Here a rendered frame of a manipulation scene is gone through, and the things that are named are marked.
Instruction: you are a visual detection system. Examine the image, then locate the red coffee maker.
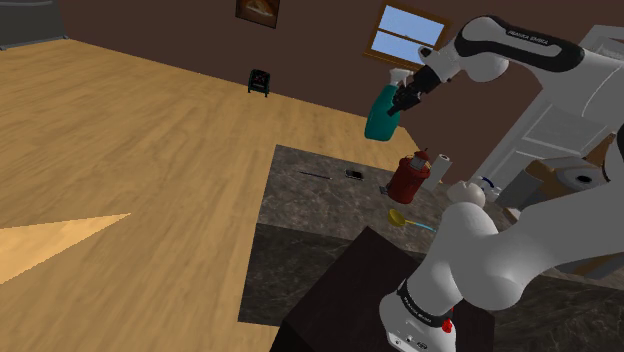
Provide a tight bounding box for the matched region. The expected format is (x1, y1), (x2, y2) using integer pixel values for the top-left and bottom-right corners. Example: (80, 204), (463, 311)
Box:
(380, 149), (433, 205)

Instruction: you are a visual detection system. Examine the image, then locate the brown and grey box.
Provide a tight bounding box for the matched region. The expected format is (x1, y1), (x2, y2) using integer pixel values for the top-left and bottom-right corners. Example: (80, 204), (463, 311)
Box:
(494, 132), (618, 225)

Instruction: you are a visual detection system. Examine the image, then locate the white paper towel roll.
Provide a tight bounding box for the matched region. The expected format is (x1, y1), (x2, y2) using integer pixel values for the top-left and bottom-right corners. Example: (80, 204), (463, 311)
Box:
(420, 153), (453, 193)

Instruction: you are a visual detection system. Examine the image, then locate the white and blue cup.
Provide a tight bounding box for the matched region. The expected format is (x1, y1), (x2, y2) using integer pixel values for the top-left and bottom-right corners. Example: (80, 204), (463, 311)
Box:
(476, 175), (502, 202)

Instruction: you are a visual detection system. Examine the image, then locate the white panelled door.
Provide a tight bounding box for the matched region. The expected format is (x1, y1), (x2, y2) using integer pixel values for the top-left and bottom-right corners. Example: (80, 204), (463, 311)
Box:
(469, 24), (624, 197)

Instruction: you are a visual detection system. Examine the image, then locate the yellow spoon with blue handle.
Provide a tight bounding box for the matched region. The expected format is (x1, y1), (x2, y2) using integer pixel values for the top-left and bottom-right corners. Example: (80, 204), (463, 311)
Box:
(387, 207), (438, 234)

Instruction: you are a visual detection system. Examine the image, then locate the dark framed wall picture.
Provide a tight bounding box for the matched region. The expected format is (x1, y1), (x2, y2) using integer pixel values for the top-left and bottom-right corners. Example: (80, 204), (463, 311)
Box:
(234, 0), (282, 30)

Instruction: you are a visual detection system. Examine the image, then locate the brown framed window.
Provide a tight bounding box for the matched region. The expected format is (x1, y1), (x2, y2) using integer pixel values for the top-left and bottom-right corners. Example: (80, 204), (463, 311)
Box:
(362, 1), (453, 72)

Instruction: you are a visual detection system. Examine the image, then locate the dark robot stand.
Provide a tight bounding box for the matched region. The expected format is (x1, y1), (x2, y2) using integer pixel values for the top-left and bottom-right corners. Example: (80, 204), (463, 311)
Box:
(269, 225), (496, 352)

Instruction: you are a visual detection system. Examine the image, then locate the dark grey cabinet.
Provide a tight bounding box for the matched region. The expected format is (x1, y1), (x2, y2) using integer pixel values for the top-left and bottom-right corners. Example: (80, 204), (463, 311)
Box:
(0, 0), (70, 52)

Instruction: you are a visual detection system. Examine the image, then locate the black pen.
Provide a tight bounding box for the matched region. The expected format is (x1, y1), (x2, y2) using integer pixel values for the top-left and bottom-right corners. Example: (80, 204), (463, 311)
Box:
(297, 169), (334, 181)

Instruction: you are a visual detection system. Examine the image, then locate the teal spray bottle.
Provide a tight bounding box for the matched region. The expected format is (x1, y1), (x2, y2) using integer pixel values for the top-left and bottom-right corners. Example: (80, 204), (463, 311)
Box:
(363, 67), (416, 143)

